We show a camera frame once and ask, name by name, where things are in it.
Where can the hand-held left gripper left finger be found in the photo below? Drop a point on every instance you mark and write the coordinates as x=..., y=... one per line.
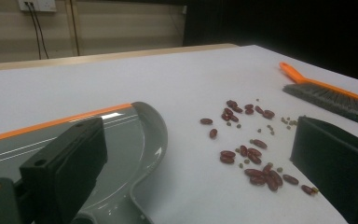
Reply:
x=62, y=174

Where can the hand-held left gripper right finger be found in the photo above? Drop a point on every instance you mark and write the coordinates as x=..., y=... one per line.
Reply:
x=335, y=168

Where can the grey dustpan with orange edge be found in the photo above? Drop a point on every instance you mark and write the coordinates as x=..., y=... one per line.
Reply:
x=127, y=140

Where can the red kidney beans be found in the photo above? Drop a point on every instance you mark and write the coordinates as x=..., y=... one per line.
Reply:
x=254, y=172

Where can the small green beans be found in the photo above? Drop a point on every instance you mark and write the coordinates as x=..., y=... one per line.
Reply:
x=246, y=161

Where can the black curtain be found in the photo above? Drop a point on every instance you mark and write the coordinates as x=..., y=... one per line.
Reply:
x=276, y=21

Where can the white wall socket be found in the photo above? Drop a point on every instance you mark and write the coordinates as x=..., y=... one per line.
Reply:
x=40, y=4

